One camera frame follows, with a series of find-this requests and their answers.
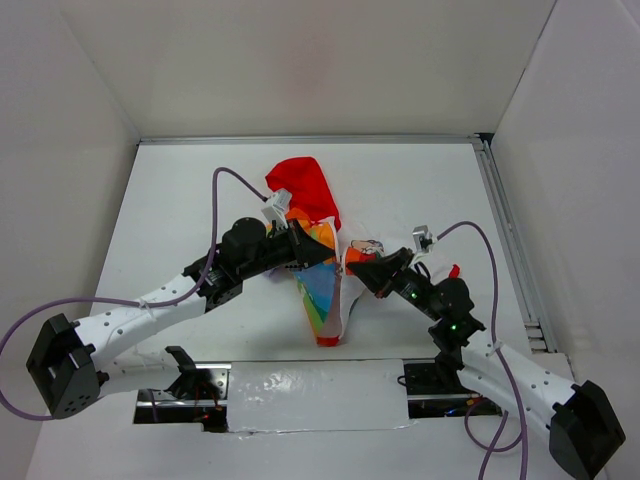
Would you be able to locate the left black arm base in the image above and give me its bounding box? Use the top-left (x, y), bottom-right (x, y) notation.
top-left (133, 346), bottom-right (231, 433)

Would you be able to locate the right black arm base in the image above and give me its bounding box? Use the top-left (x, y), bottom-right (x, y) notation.
top-left (396, 358), bottom-right (502, 419)

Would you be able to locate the purple cable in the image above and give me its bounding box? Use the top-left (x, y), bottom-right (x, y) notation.
top-left (0, 167), bottom-right (271, 420)
top-left (434, 220), bottom-right (531, 480)

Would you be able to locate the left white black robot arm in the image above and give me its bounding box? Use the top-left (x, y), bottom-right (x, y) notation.
top-left (26, 217), bottom-right (335, 420)

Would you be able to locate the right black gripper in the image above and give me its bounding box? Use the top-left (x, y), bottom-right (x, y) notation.
top-left (348, 246), bottom-right (444, 321)

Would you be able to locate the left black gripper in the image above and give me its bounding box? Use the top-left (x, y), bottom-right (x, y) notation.
top-left (239, 218), bottom-right (335, 281)

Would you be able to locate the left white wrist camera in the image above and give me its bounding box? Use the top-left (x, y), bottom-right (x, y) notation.
top-left (261, 189), bottom-right (292, 228)

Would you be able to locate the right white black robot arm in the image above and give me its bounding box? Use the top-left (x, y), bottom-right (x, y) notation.
top-left (347, 248), bottom-right (626, 479)

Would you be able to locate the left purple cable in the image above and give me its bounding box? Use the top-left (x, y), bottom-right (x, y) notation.
top-left (0, 167), bottom-right (271, 420)

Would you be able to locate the rainbow white red kids jacket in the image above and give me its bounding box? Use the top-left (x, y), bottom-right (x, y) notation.
top-left (265, 156), bottom-right (385, 347)

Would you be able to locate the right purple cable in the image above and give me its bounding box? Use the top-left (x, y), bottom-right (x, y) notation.
top-left (434, 220), bottom-right (531, 480)

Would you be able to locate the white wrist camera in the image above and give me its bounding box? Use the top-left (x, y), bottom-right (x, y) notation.
top-left (261, 189), bottom-right (292, 228)
top-left (412, 225), bottom-right (437, 253)

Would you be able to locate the aluminium frame rail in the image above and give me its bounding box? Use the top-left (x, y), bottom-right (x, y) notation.
top-left (118, 135), bottom-right (556, 360)

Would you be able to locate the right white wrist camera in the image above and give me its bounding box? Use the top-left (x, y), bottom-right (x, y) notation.
top-left (412, 225), bottom-right (437, 253)

